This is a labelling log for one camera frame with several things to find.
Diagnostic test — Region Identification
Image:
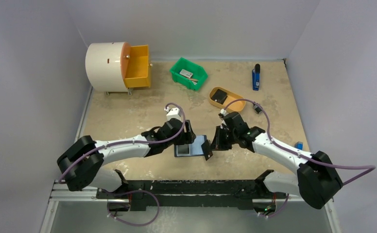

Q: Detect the green plastic bin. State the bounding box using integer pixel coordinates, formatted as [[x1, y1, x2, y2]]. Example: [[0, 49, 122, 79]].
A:
[[170, 57, 208, 91]]

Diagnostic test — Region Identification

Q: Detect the white cylindrical drawer cabinet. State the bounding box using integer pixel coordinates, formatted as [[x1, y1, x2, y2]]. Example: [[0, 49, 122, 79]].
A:
[[85, 42, 131, 93]]

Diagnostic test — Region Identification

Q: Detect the black credit card stack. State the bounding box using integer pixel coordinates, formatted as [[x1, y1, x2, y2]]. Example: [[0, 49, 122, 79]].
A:
[[211, 89, 227, 105]]

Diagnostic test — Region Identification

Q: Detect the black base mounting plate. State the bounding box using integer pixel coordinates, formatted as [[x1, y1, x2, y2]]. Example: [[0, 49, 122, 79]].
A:
[[96, 179, 286, 211]]

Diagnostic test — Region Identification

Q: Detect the yellow open drawer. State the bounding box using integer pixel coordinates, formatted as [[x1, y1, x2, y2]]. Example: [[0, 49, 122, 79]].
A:
[[124, 45, 152, 88]]

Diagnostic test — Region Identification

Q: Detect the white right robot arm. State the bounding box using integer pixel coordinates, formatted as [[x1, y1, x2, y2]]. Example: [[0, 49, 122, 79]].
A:
[[211, 109, 343, 209]]

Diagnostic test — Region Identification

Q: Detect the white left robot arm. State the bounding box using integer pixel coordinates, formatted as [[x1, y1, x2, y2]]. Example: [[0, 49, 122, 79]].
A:
[[57, 118, 196, 199]]

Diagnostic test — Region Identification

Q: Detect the navy blue card holder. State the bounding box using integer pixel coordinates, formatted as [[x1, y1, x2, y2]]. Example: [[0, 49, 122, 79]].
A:
[[174, 135, 207, 157]]

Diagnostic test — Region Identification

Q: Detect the blue stapler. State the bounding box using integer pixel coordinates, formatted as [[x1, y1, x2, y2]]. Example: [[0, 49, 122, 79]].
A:
[[252, 64, 260, 91]]

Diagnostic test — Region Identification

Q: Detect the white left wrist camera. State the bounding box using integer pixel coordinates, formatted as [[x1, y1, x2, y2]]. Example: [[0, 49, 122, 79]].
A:
[[165, 107, 182, 120]]

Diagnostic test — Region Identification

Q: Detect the small black marker cap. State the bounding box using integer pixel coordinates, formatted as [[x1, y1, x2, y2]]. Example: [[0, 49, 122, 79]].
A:
[[253, 103, 263, 114]]

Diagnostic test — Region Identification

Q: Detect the small blue object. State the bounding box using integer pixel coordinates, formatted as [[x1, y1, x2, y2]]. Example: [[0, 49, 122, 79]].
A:
[[294, 141, 304, 150]]

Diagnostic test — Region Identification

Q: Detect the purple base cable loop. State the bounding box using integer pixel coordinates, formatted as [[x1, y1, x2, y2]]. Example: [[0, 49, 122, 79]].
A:
[[106, 187, 162, 227]]

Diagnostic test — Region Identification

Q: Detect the tan oval tray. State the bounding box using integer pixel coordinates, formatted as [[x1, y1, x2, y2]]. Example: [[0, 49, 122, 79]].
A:
[[208, 87, 246, 113]]

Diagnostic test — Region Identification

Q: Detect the small box in bin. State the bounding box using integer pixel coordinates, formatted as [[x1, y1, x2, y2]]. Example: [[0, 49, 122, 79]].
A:
[[179, 69, 193, 79]]

